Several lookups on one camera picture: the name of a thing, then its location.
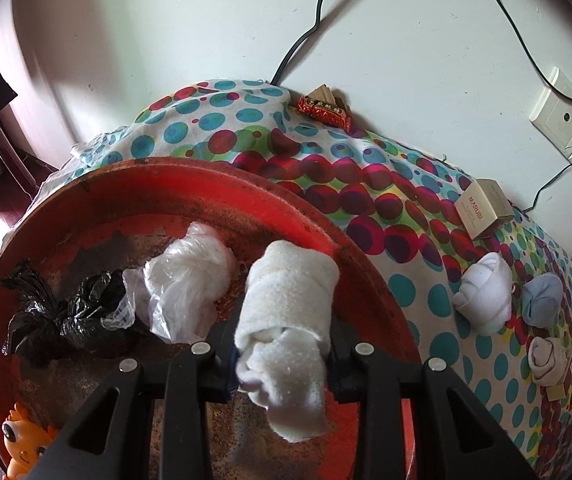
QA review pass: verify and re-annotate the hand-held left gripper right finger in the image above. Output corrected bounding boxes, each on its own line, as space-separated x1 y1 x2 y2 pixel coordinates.
323 310 539 480

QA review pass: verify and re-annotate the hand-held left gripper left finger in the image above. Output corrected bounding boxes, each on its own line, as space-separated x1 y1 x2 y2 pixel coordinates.
26 305 247 480

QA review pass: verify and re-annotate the white plastic bag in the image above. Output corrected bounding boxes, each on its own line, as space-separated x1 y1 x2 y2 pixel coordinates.
122 222 239 345

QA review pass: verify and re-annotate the black plastic bag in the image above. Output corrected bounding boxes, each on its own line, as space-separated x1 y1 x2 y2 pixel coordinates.
0 258 139 368

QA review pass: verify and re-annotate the white balled sock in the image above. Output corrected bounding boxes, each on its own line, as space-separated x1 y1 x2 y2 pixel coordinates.
453 251 514 335

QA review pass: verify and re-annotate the round red tray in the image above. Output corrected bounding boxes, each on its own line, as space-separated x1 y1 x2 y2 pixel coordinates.
0 156 424 480

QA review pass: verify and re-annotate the orange plastic toy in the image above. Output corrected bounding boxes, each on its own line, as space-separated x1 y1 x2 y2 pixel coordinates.
1 404 62 480

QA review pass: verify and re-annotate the beige balled sock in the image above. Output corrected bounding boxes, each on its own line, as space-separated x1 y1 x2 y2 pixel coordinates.
527 336 572 387

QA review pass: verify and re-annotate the light blue sock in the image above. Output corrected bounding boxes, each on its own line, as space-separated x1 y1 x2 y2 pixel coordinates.
521 273 564 328

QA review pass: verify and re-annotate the beige cardboard box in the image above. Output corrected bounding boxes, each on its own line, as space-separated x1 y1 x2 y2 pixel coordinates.
453 178 515 241

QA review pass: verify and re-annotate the polka dot tablecloth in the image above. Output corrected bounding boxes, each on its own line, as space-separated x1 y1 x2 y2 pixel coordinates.
36 78 572 480

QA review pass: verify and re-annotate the red snack packet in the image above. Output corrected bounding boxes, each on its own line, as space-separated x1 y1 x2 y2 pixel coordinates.
296 95 353 134

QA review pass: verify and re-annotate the brown foil wrapper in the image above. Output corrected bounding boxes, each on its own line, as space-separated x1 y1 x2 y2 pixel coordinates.
307 83 349 111

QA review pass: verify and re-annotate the dark wooden furniture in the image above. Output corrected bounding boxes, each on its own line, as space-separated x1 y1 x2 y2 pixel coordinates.
0 110 74 228

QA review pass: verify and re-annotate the black adapter cable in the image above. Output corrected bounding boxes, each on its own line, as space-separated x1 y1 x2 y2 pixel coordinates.
522 157 572 213

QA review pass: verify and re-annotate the white coaxial wall socket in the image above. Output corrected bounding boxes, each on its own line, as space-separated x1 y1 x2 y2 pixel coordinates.
529 66 572 163

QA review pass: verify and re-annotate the black television power cable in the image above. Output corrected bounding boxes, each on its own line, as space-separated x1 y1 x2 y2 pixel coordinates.
270 0 342 85

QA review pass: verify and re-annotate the thin black television signal cable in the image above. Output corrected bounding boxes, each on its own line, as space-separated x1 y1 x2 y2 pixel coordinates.
475 0 572 123

